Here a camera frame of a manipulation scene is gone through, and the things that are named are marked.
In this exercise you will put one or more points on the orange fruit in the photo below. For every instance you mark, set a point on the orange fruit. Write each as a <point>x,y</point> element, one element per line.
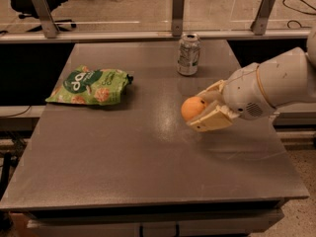
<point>192,107</point>

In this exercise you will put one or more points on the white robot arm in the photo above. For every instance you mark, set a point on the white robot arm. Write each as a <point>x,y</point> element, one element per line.
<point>290,77</point>

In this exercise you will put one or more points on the clear glass barrier panel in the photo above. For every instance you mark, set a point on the clear glass barrier panel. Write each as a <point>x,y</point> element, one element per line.
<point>199,15</point>

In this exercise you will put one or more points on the green rice chip bag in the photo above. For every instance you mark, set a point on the green rice chip bag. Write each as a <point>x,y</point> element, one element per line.
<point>83,86</point>

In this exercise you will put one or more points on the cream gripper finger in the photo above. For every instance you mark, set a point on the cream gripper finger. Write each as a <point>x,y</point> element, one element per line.
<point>215,116</point>
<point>213,92</point>

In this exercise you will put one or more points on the right metal bracket post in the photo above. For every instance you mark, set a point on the right metal bracket post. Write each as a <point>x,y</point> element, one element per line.
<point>260,23</point>

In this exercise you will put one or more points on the metal bracket post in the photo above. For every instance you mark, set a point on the metal bracket post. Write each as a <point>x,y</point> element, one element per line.
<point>177,17</point>
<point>48,25</point>
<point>260,23</point>

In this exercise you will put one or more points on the silver soda can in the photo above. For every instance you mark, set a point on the silver soda can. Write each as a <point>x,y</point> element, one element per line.
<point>189,49</point>

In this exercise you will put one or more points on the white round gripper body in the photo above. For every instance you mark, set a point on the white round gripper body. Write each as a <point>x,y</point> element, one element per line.
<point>243,91</point>

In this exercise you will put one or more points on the left metal bracket post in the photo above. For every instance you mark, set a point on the left metal bracket post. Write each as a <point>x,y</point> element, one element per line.
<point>48,25</point>

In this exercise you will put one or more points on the middle metal bracket post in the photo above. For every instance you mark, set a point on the middle metal bracket post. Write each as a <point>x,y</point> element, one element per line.
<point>177,17</point>

